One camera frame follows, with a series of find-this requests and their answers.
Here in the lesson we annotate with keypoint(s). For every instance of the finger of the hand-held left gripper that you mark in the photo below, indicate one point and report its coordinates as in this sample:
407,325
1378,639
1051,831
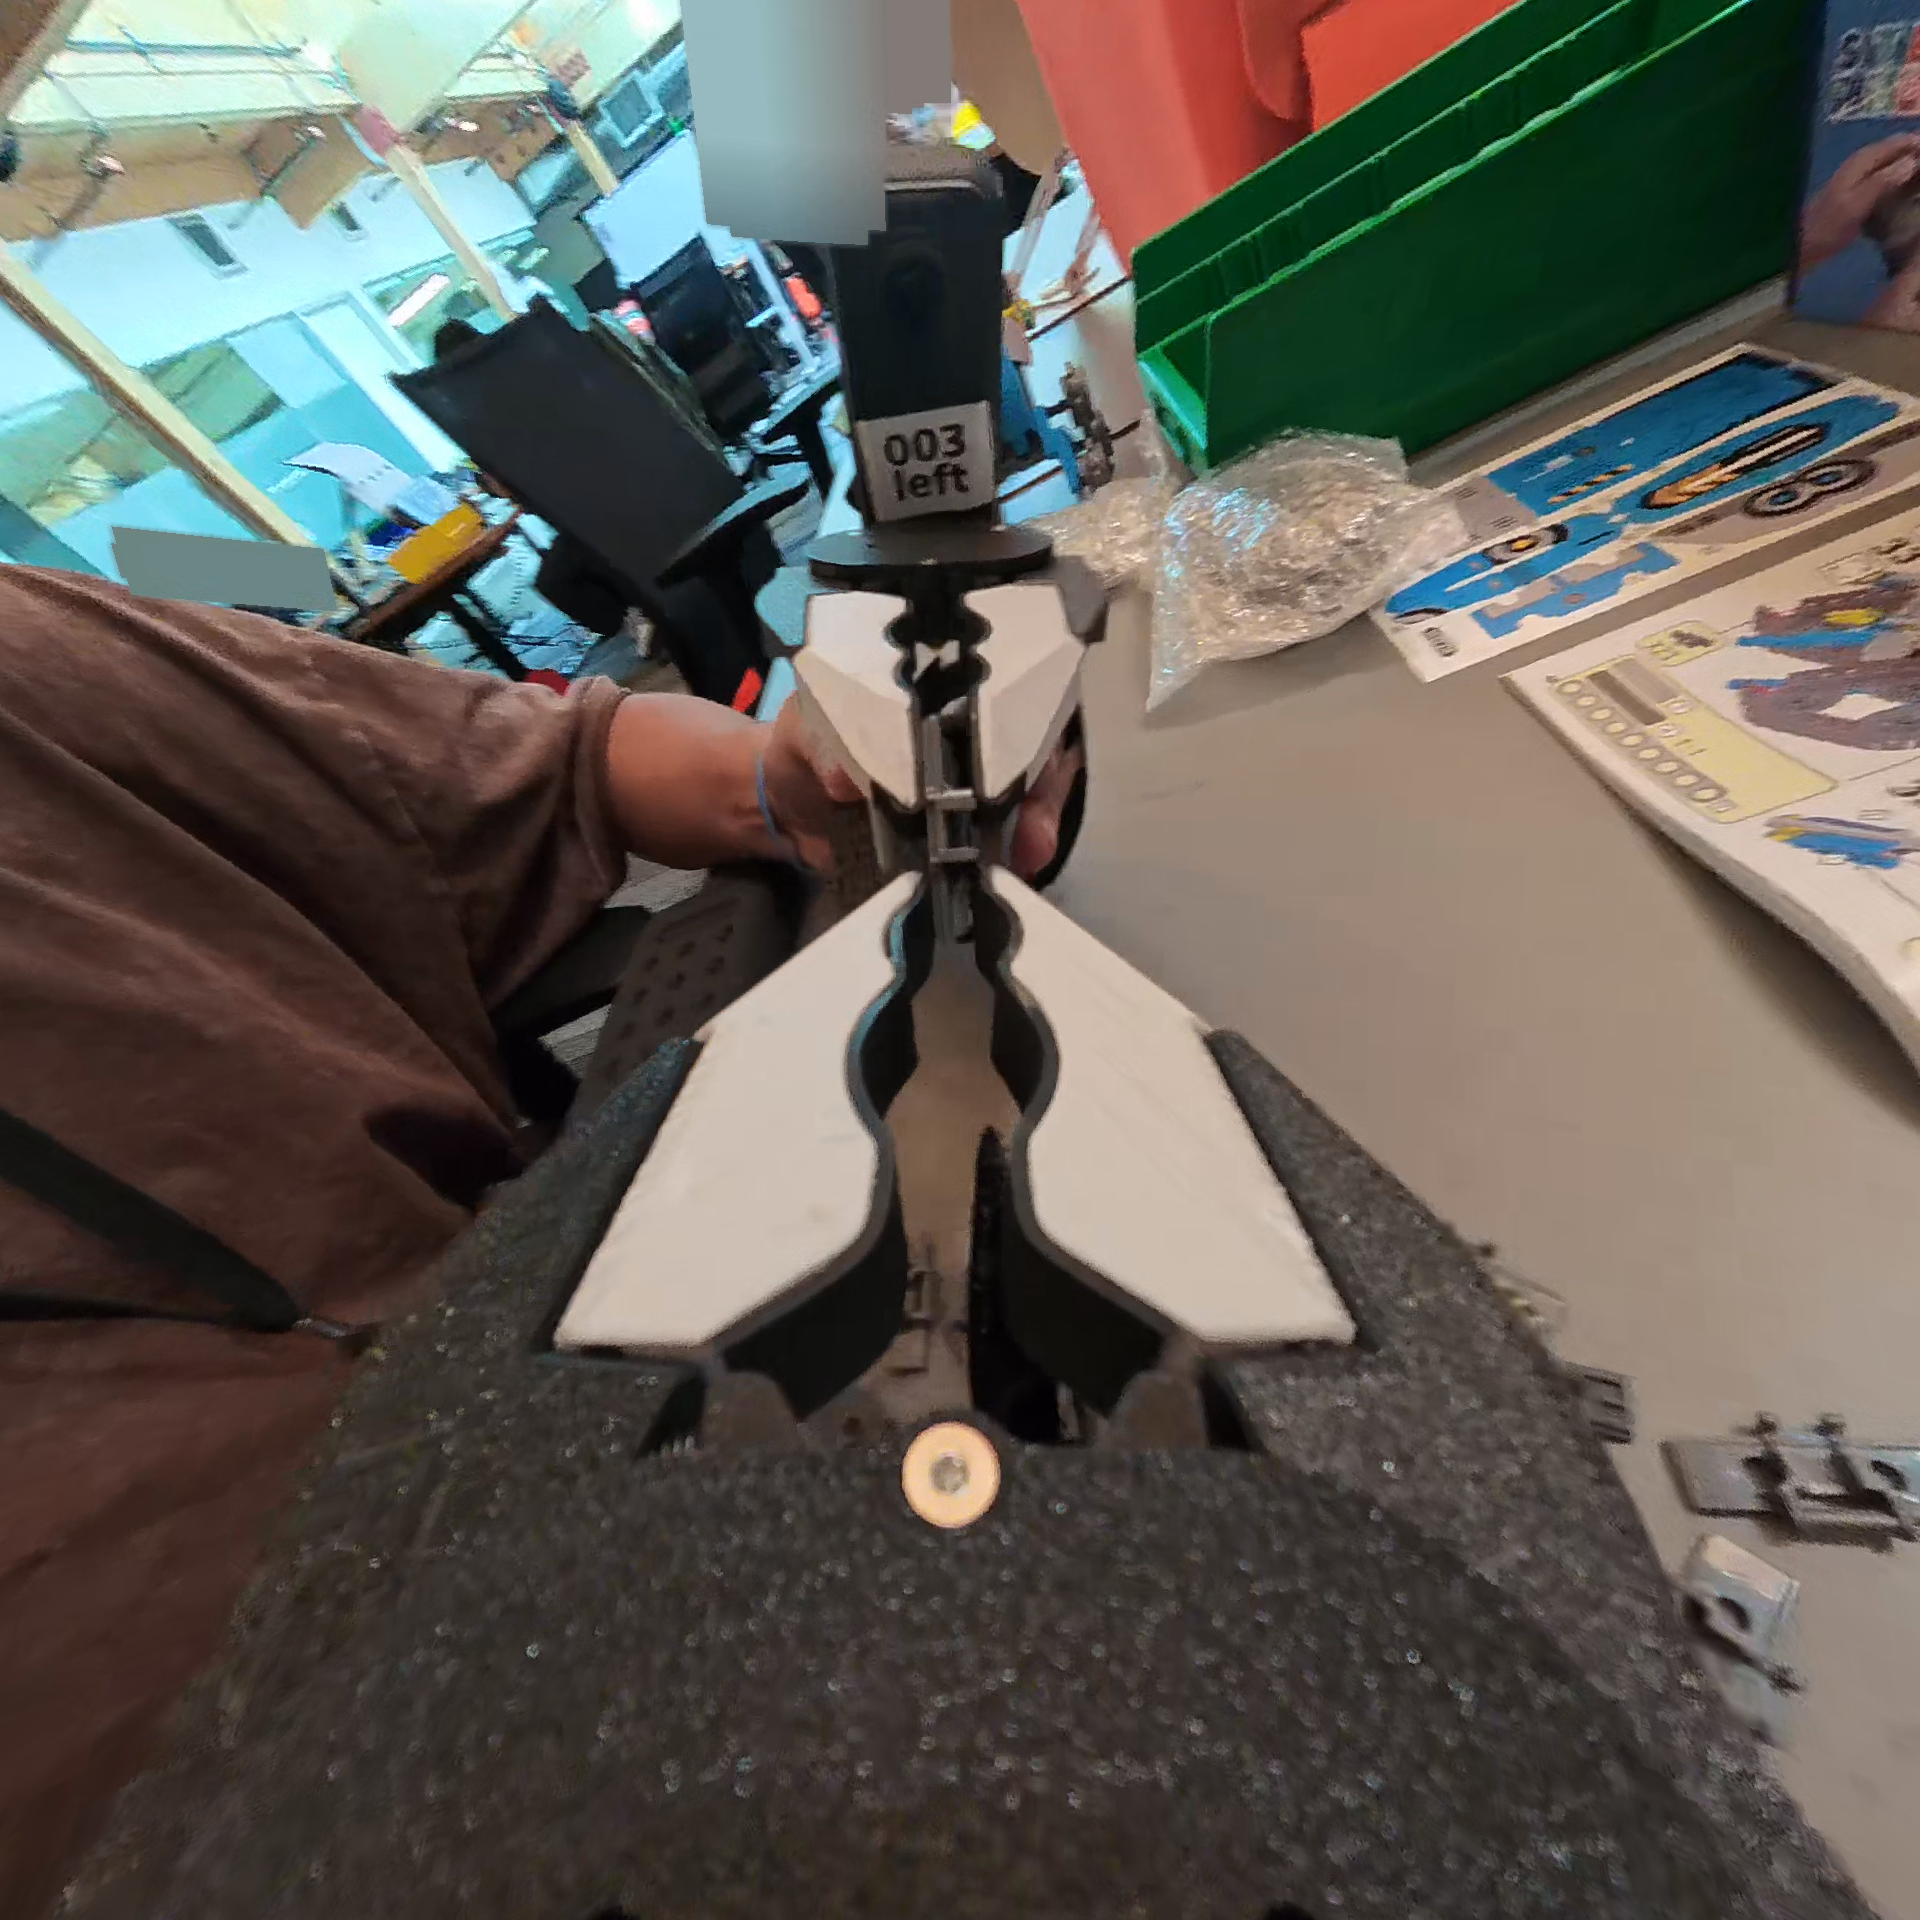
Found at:
855,675
1035,675

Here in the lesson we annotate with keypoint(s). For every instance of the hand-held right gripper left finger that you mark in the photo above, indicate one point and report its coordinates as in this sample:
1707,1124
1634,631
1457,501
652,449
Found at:
733,1185

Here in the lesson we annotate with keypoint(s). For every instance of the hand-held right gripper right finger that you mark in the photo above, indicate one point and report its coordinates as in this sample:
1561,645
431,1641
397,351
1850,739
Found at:
1185,1185

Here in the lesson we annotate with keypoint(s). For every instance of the pile of grey track links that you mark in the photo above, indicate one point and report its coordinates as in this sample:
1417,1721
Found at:
1733,1598

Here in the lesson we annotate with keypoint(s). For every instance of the person's left forearm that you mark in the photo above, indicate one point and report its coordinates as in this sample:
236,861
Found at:
681,780

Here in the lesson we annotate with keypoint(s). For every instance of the grey desk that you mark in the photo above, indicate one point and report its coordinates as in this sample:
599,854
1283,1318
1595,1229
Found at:
1348,974

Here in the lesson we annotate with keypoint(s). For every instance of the person's left hand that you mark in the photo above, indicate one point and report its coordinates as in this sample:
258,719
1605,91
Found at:
819,796

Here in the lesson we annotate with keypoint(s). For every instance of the blue building-block model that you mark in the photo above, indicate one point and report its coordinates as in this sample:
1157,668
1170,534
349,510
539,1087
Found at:
1049,429

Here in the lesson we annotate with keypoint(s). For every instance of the blue wristband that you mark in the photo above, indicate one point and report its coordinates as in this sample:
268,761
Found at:
768,820

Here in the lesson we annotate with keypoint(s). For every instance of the black perforated chair armrest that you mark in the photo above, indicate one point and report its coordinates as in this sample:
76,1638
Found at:
705,974

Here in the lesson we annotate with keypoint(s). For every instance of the crumpled clear plastic bag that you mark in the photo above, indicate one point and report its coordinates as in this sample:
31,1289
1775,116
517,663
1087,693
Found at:
1276,557

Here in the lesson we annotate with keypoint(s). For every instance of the red storage bin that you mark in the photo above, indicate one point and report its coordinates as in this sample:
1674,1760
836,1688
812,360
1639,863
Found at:
1170,107

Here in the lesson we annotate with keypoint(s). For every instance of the green storage bin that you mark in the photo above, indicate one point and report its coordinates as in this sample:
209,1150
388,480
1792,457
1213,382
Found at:
1471,255

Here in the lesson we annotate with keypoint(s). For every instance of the blue sticker sheet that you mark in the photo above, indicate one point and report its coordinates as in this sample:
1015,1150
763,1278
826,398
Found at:
1634,494

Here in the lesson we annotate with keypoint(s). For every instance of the instruction booklet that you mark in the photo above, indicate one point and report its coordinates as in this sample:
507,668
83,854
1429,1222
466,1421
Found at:
1723,720

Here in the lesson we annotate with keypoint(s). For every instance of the robot kit box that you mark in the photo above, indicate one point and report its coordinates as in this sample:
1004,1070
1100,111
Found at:
1868,149

